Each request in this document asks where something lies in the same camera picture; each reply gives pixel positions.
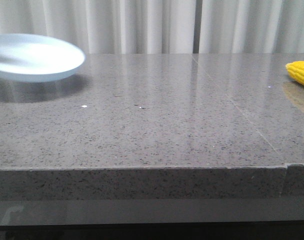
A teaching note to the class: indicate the light blue round plate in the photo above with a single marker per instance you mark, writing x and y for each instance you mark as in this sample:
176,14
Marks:
37,59

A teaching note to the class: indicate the yellow corn cob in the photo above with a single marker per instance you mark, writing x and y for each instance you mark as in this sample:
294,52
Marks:
296,71

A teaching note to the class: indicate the white pleated curtain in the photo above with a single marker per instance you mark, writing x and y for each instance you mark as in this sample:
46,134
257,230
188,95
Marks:
162,26

